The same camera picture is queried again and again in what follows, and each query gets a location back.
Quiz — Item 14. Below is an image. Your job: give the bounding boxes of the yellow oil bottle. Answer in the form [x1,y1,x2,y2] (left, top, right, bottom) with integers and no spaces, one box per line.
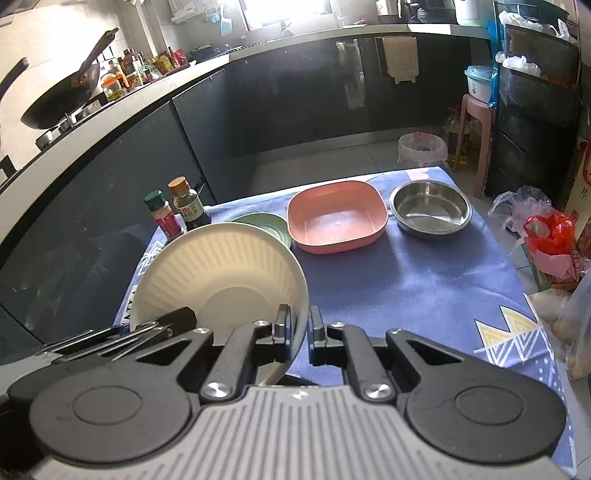
[443,115,468,171]

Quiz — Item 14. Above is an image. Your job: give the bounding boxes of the red plastic bag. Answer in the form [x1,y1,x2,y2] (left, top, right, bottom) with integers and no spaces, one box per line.
[524,213,578,257]

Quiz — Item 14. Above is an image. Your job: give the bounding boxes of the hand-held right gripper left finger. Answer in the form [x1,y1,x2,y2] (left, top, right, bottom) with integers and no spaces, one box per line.
[134,304,296,402]

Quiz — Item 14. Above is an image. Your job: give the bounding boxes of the pink plastic stool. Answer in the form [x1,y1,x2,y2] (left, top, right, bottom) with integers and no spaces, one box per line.
[455,93,498,197]

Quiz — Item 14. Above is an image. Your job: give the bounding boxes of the red printed cardboard box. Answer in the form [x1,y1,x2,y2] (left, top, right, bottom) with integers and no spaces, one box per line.
[561,141,591,222]

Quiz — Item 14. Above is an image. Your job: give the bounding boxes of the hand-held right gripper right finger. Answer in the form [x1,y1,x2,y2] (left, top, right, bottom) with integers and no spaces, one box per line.
[308,305,463,402]

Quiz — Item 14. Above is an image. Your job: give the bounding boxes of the blue hanging bag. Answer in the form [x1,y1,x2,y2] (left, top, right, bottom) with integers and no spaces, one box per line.
[487,18,504,104]

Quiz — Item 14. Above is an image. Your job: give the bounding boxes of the blue patterned tablecloth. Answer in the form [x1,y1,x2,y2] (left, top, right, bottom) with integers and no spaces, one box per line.
[111,166,578,480]

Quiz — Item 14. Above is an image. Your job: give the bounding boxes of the stainless steel bowl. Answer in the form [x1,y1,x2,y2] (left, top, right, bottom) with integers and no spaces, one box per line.
[389,180,472,241]

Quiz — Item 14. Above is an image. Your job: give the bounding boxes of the clear bag of buns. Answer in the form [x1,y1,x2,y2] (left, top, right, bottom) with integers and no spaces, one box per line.
[531,272,591,381]

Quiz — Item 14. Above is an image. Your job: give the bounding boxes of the black drawer cabinet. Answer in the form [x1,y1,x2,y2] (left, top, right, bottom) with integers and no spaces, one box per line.
[485,0,585,208]

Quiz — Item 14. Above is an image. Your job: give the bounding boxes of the clear plastic bag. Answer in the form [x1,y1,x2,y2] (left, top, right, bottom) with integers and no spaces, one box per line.
[488,186,555,241]

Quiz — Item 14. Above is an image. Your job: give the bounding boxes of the green bowl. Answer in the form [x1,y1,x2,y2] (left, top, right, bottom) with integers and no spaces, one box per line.
[229,211,293,250]

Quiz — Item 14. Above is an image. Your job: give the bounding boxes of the pink square plate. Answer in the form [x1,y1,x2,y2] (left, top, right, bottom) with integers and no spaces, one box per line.
[287,181,387,254]

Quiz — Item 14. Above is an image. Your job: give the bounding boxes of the white container with blue lid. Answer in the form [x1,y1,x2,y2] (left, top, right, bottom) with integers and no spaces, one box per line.
[464,65,497,108]

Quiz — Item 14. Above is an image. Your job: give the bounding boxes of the white ribbed bowl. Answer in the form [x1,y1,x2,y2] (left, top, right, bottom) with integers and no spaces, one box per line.
[129,222,310,386]

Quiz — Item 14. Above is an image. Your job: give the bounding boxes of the trash bin with white bag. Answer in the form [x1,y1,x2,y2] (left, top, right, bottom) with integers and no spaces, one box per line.
[398,131,448,169]

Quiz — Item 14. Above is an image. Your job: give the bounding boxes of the red green-capped spice bottle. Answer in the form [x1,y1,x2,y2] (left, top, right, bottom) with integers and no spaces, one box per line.
[144,189,186,245]

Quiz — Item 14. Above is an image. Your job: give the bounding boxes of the dark kitchen counter cabinets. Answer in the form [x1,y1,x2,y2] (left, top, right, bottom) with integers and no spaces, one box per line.
[0,34,490,361]

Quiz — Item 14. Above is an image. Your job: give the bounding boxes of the row of condiment bottles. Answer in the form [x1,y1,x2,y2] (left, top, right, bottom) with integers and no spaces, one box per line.
[99,46,190,102]

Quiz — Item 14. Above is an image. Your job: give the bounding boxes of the white plastic bag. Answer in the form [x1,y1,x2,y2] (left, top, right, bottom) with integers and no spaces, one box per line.
[499,10,571,38]
[496,52,541,77]

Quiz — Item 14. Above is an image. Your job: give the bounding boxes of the black wok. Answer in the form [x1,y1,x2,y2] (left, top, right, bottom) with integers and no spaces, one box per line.
[21,28,120,130]

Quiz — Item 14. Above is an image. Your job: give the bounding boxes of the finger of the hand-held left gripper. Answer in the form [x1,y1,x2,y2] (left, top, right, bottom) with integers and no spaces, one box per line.
[129,306,199,335]
[44,325,173,361]

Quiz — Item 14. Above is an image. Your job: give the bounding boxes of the pink plastic bag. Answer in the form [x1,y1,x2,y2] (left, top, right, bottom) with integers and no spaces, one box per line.
[531,251,591,292]

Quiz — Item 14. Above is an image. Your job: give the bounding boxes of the gas stove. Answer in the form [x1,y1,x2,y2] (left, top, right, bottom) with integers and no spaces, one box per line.
[34,99,103,148]

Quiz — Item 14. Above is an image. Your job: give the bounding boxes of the brown-capped soy sauce bottle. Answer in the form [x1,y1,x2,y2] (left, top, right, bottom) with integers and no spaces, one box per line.
[167,178,212,232]

